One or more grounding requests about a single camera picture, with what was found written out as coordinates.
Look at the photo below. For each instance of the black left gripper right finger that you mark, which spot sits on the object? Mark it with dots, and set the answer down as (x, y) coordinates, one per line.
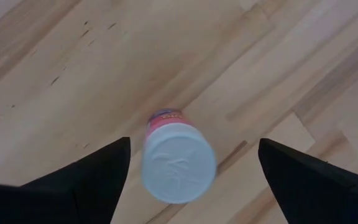
(315, 193)

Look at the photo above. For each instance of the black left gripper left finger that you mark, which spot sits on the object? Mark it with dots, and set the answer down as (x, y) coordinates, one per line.
(82, 186)

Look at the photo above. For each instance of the pink medicine bottle white cap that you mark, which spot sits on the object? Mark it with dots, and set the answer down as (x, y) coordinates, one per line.
(179, 165)

